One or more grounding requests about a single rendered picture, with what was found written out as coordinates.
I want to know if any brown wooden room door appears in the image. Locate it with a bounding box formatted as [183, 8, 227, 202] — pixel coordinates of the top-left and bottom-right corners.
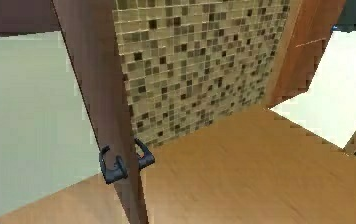
[51, 0, 150, 224]

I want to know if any black door handle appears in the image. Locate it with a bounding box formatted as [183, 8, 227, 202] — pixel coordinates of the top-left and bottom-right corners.
[133, 137, 156, 171]
[98, 144, 129, 185]

